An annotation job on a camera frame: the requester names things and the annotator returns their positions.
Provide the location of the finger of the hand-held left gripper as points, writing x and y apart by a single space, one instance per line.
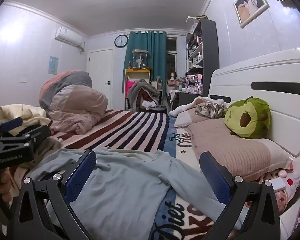
32 133
12 124

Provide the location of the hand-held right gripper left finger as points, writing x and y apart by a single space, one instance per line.
81 175

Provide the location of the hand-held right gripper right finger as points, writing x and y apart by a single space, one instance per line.
212 176

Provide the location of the light blue sweatshirt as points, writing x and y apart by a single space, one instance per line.
120 180

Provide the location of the cream clothes pile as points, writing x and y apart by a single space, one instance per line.
17 112

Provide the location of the chair with grey clothes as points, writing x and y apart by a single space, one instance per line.
142 92

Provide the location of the person's left hand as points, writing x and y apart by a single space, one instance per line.
3 180

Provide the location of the olive beige cloth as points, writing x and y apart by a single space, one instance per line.
48 152

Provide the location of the beige pink pillow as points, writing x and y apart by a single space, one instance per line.
230 145

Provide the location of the pink grey duvet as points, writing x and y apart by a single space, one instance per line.
72 102

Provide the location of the leaf patterned cloth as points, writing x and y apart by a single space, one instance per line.
210 110

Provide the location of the green avocado plush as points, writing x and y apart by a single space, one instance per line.
250 117

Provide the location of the white plush blanket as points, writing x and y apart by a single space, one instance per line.
187 107

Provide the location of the pink plush toy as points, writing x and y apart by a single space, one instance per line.
287 190

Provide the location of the cluttered desk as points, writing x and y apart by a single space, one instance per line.
187 96

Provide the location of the white door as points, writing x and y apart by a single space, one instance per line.
100 80

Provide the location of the white air conditioner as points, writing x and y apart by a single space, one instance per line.
68 37

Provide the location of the wig on mannequin head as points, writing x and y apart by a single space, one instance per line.
172 76

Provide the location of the yellow shelf unit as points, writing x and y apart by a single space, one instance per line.
137 73

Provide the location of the white bed headboard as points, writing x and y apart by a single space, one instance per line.
285 85

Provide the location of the dark tall bookshelf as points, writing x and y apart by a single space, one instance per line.
210 50

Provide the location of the window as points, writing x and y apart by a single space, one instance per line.
171 55

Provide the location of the glass display case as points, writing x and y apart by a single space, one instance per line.
139 58

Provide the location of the teal curtain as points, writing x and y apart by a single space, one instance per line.
152 52

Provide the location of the blue wall poster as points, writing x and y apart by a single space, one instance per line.
53 65

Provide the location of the round wall clock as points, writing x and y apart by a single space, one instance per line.
121 41

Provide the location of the framed wall picture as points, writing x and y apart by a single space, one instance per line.
250 3

